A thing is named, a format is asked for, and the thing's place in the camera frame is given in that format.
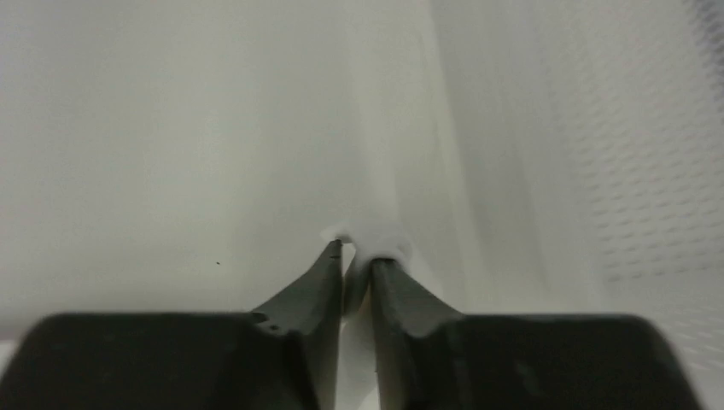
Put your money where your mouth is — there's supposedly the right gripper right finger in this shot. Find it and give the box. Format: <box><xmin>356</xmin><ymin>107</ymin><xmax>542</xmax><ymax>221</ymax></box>
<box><xmin>370</xmin><ymin>260</ymin><xmax>702</xmax><ymax>409</ymax></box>

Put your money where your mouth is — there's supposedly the white t shirt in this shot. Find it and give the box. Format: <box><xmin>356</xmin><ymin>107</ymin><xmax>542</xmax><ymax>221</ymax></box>
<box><xmin>1</xmin><ymin>1</ymin><xmax>723</xmax><ymax>409</ymax></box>

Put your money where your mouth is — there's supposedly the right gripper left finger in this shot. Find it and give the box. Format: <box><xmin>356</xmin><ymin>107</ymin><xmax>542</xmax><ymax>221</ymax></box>
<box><xmin>1</xmin><ymin>240</ymin><xmax>342</xmax><ymax>409</ymax></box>

